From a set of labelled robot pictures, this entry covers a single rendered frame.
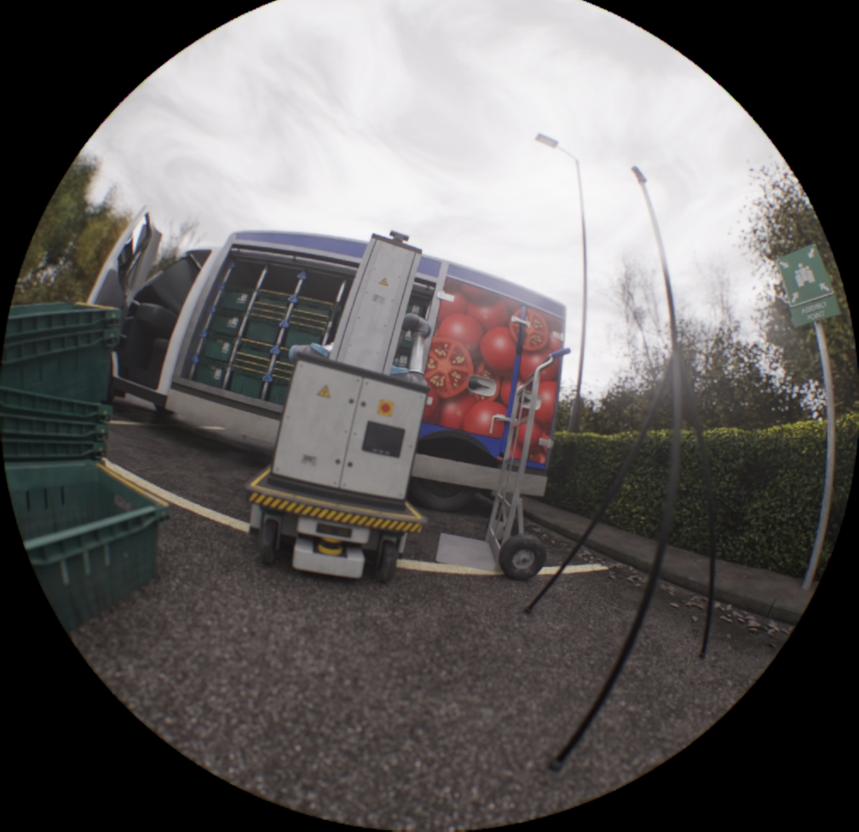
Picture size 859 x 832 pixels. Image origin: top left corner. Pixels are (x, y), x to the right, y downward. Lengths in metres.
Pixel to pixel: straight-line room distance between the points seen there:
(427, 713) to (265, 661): 0.39
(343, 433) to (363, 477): 0.19
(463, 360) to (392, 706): 2.61
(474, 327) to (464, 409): 0.81
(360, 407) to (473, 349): 1.88
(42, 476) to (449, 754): 1.20
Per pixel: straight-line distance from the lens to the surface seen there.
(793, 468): 2.54
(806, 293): 2.58
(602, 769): 0.82
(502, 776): 0.73
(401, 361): 2.85
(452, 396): 2.71
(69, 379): 1.16
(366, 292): 1.74
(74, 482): 1.19
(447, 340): 2.81
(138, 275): 4.28
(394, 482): 1.19
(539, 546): 1.57
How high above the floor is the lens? 0.61
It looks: 8 degrees up
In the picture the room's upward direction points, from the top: 12 degrees clockwise
